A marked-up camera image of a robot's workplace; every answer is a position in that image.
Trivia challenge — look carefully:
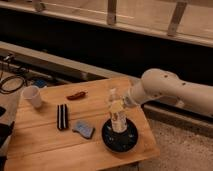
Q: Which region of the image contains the white paper cup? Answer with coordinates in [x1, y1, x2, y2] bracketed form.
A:
[22, 85, 42, 108]

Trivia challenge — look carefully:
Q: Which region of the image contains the black coiled cable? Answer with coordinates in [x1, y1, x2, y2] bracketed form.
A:
[0, 75, 28, 95]

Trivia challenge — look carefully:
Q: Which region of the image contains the clear plastic bottle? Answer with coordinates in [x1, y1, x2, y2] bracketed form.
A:
[109, 88, 127, 133]

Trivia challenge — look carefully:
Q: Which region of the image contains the blue box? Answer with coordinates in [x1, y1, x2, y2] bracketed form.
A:
[33, 79, 47, 88]

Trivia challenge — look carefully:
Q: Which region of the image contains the black object at left edge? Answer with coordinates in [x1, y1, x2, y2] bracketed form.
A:
[0, 106, 14, 171]

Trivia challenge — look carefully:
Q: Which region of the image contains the red chili pepper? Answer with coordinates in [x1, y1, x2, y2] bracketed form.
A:
[66, 91, 86, 100]

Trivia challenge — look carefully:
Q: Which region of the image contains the blue sponge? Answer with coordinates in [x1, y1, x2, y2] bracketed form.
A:
[72, 121, 95, 139]

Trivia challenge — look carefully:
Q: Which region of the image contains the metal railing post right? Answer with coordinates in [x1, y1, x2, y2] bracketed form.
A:
[167, 0, 187, 36]

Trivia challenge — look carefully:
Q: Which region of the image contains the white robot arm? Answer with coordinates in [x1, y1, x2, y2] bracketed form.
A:
[109, 68, 213, 117]

